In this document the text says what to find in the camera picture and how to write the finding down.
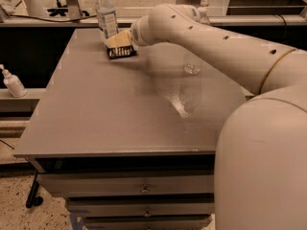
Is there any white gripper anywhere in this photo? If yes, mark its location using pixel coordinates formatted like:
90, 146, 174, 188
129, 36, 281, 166
106, 16, 154, 48

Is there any black rxbar chocolate wrapper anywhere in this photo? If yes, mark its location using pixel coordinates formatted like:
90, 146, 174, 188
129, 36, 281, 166
106, 45, 136, 59

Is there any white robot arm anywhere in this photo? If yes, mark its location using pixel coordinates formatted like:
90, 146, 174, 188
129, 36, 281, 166
106, 4, 307, 230

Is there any blue label plastic bottle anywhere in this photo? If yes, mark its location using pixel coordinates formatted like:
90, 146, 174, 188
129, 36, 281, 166
95, 0, 118, 45

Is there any clear plastic water bottle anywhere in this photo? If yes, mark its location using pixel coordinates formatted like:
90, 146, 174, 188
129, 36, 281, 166
183, 60, 201, 76

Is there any white pump dispenser bottle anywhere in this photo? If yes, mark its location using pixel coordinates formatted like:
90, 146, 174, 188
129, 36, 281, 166
0, 64, 27, 98

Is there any grey top drawer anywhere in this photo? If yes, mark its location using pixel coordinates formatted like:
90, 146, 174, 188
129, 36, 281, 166
37, 171, 214, 197

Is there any grey drawer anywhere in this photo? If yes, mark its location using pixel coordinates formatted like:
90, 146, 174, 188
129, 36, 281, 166
83, 215, 213, 230
37, 171, 214, 197
67, 194, 215, 218

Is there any grey middle drawer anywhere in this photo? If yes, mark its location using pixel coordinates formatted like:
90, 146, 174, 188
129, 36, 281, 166
67, 194, 215, 218

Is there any black caster leg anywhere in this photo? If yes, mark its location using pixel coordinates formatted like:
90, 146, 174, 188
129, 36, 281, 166
26, 175, 43, 209

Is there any grey bottom drawer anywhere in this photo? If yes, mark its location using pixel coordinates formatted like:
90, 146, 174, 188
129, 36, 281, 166
83, 215, 213, 230

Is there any black cable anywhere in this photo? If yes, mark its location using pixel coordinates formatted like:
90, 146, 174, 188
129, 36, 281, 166
12, 13, 98, 24

